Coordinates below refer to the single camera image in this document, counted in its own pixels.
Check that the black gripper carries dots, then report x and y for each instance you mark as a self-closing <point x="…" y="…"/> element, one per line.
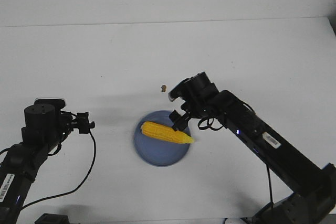
<point x="194" y="104"/>
<point x="68" y="122"/>

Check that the yellow corn cob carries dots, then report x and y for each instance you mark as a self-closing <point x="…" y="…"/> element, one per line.
<point x="165" y="133"/>

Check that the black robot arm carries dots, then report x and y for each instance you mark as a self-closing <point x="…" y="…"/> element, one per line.
<point x="46" y="127"/>
<point x="313" y="189"/>

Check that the blue round plate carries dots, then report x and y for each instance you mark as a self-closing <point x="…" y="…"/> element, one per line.
<point x="158" y="152"/>

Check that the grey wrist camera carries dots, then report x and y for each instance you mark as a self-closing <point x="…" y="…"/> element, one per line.
<point x="58" y="103"/>
<point x="180" y="91"/>

